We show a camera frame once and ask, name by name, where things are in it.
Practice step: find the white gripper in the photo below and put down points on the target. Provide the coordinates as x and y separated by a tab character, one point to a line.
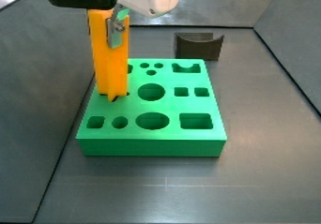
150	8

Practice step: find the yellow star prism object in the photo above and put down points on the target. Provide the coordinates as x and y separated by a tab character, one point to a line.
110	60

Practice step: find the black curved fixture stand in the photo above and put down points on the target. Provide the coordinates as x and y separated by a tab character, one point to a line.
197	46

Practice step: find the green shape insertion block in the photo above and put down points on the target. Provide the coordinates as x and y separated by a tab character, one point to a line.
166	118

